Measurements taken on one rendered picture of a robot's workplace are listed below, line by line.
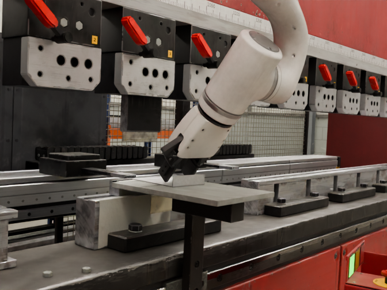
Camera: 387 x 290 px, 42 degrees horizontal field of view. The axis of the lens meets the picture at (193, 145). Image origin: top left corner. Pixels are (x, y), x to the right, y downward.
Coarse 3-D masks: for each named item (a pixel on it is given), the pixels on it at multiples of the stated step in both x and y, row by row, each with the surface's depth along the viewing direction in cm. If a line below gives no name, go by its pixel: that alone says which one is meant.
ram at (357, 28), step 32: (128, 0) 98; (224, 0) 120; (320, 0) 157; (352, 0) 175; (384, 0) 197; (224, 32) 121; (320, 32) 159; (352, 32) 177; (384, 32) 200; (352, 64) 179
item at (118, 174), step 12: (48, 156) 123; (60, 156) 120; (72, 156) 119; (84, 156) 121; (96, 156) 124; (48, 168) 121; (60, 168) 118; (72, 168) 118; (84, 168) 120; (96, 168) 121
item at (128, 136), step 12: (132, 96) 104; (132, 108) 104; (144, 108) 107; (156, 108) 110; (120, 120) 105; (132, 120) 105; (144, 120) 107; (156, 120) 110; (132, 132) 106; (144, 132) 109; (156, 132) 111
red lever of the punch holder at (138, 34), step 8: (128, 16) 93; (128, 24) 93; (136, 24) 94; (128, 32) 95; (136, 32) 94; (136, 40) 96; (144, 40) 96; (144, 48) 98; (152, 48) 98; (144, 56) 99; (152, 56) 98
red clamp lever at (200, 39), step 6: (192, 36) 109; (198, 36) 108; (198, 42) 109; (204, 42) 109; (198, 48) 110; (204, 48) 110; (204, 54) 111; (210, 54) 111; (210, 60) 113; (216, 60) 113; (204, 66) 115; (210, 66) 114; (216, 66) 113
